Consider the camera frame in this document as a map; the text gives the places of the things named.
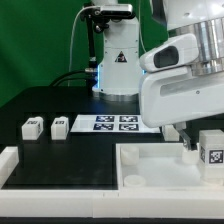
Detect white U-shaped obstacle fence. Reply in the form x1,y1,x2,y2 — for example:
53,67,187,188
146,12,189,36
0,147,224,219

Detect black cables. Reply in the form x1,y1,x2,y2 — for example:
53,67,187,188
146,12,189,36
49,69,98,87

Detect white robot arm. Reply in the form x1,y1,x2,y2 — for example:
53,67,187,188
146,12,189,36
92,0,224,148

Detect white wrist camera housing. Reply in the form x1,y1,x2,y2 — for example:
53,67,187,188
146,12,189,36
140,33,199,73

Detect grey cable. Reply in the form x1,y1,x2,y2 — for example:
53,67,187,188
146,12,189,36
67,5,95,87

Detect black camera on stand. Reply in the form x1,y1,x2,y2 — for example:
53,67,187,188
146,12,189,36
80,0,135,87

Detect white sheet with markers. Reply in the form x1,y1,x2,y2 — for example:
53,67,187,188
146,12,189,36
71,114,160,133

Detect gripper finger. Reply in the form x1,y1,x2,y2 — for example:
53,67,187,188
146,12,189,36
175,122,191,150

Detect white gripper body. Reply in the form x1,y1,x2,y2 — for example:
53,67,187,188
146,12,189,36
139,66,224,128

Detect white square tabletop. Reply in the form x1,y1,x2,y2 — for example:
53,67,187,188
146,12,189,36
116,143,224,193

